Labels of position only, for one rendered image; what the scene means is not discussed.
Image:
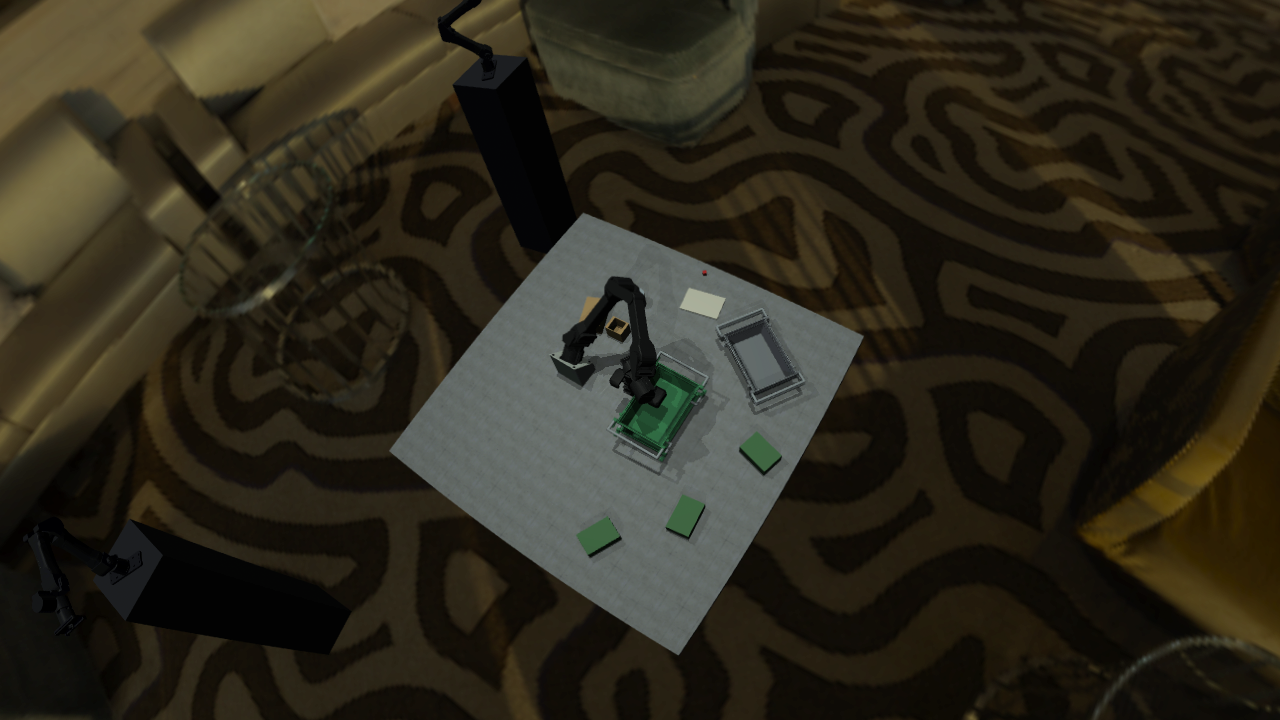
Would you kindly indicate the green rectangular block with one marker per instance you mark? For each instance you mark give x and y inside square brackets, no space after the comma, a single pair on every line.
[685,517]
[599,536]
[760,453]

